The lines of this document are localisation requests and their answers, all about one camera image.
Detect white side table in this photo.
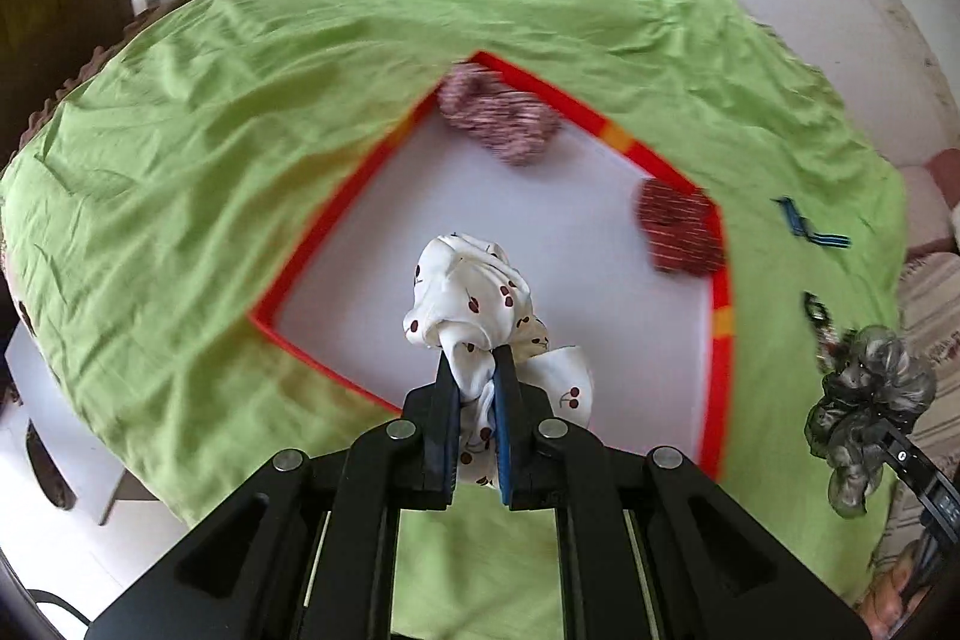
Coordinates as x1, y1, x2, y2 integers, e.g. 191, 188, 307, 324
4, 325, 151, 528

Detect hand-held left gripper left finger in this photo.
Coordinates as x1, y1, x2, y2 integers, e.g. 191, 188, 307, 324
86, 351, 460, 640

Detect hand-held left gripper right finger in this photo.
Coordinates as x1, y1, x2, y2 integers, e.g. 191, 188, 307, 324
491, 346, 875, 640

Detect white cherry print scrunchie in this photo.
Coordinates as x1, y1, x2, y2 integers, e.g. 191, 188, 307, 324
401, 233, 597, 487

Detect striped pale bedding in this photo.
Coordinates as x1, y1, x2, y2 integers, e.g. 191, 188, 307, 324
859, 250, 960, 640

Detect dark red striped scrunchie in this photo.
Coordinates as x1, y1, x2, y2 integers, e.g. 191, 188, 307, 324
636, 179, 727, 276

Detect grey sheer scrunchie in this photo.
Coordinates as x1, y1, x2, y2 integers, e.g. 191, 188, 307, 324
805, 325, 937, 519

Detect blue striped hair clip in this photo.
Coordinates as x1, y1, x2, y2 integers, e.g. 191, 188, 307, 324
772, 196, 852, 250

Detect green bed sheet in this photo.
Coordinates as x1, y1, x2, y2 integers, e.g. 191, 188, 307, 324
0, 0, 908, 640

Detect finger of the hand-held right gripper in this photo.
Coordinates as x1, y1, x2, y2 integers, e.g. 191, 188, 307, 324
874, 426, 960, 536

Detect red framed white tray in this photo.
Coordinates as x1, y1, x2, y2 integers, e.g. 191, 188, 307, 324
247, 51, 732, 480

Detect pink pillow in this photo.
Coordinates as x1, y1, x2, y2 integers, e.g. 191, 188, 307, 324
900, 149, 960, 255

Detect black cable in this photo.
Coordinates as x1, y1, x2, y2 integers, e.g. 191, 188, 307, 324
22, 586, 92, 627

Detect pink white striped scrunchie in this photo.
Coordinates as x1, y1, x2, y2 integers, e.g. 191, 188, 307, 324
437, 64, 563, 166

